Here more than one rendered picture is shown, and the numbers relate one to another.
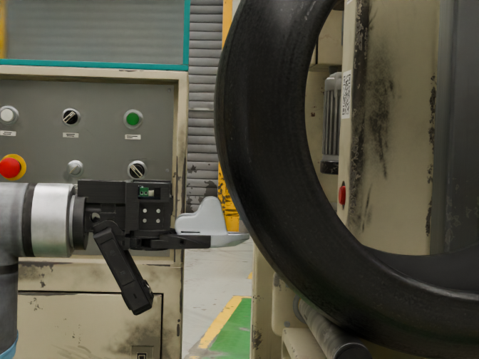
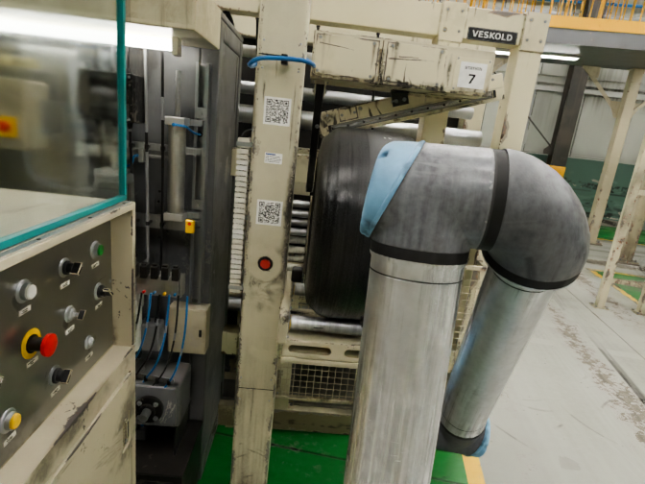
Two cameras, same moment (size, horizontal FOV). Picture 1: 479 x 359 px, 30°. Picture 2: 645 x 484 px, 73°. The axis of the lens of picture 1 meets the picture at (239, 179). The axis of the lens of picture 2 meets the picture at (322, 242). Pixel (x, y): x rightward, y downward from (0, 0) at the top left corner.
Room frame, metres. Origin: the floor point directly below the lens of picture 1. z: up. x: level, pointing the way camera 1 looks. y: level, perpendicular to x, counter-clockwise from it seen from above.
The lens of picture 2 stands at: (1.25, 1.09, 1.49)
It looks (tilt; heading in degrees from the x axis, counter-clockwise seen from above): 15 degrees down; 270
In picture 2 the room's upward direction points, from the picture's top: 6 degrees clockwise
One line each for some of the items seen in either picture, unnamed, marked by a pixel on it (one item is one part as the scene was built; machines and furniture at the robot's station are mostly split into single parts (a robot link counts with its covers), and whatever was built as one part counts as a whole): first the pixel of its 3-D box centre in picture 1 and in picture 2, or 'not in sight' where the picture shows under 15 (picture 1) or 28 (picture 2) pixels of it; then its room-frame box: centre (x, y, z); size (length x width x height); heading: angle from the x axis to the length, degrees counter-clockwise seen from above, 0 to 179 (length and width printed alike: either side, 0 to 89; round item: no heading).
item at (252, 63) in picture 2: not in sight; (282, 60); (1.43, -0.23, 1.65); 0.19 x 0.19 x 0.06; 3
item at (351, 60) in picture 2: not in sight; (396, 68); (1.06, -0.57, 1.71); 0.61 x 0.25 x 0.15; 3
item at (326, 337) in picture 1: (330, 330); (344, 326); (1.16, -0.12, 0.90); 0.35 x 0.05 x 0.05; 3
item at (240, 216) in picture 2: not in sight; (241, 217); (1.51, -0.20, 1.19); 0.05 x 0.04 x 0.48; 93
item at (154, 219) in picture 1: (125, 216); not in sight; (1.09, 0.14, 1.05); 0.12 x 0.08 x 0.09; 93
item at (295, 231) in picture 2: not in sight; (285, 231); (1.41, -0.63, 1.05); 0.20 x 0.15 x 0.30; 3
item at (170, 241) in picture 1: (174, 240); not in sight; (1.07, 0.08, 1.02); 0.09 x 0.05 x 0.02; 93
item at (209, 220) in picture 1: (212, 222); not in sight; (1.08, 0.03, 1.05); 0.09 x 0.03 x 0.06; 93
